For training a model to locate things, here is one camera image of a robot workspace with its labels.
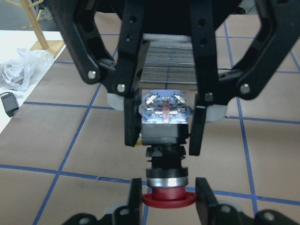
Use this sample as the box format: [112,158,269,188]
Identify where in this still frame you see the black power adapter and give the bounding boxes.
[0,92,20,118]

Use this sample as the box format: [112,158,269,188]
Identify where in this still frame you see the clear plastic bag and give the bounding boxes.
[0,48,54,91]

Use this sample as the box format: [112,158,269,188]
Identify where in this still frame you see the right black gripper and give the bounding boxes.
[46,0,300,38]

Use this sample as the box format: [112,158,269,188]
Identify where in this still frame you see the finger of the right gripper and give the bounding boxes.
[46,0,144,147]
[188,0,300,156]

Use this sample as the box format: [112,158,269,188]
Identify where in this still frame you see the red emergency stop button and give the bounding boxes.
[139,90,196,209]

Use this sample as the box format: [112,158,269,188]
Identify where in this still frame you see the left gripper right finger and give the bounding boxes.
[195,178,218,225]

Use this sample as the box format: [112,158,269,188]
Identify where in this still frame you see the metal mesh shelf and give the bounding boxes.
[141,40,196,84]

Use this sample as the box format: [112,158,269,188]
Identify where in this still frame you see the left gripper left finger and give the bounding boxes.
[126,178,143,225]

